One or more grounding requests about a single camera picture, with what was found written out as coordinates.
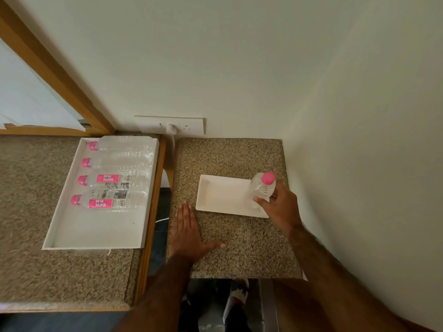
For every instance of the person's left hand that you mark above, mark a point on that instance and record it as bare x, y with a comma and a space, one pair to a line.
187, 238

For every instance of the person's right hand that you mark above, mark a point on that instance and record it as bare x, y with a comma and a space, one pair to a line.
283, 212

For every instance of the person's right thumb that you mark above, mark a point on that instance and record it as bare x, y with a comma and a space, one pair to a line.
261, 200

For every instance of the person's left thumb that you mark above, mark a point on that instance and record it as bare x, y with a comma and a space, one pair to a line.
214, 245

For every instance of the clear water bottle pink cap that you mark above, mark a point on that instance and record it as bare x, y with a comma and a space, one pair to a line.
121, 146
110, 179
263, 188
117, 163
103, 203

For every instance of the person's left forearm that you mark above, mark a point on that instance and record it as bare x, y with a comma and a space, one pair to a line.
159, 297

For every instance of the person's right forearm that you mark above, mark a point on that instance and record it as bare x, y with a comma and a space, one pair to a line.
339, 286

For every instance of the small white rectangular tray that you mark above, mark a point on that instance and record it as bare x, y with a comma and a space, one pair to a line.
225, 195

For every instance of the white sandal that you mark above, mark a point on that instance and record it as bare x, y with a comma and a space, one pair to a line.
237, 295

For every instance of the person's leg in dark trousers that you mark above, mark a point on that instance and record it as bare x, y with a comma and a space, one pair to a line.
238, 319

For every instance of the grey metal table leg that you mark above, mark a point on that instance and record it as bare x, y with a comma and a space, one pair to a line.
269, 307

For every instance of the large white rectangular tray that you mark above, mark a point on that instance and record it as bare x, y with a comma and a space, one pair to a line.
100, 228

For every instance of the white power plug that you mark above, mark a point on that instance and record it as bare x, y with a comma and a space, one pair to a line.
171, 128

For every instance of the white wall socket plate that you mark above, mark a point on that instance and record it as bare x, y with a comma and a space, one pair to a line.
190, 125

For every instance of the wooden frame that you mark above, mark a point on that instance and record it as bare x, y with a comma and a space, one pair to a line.
52, 70

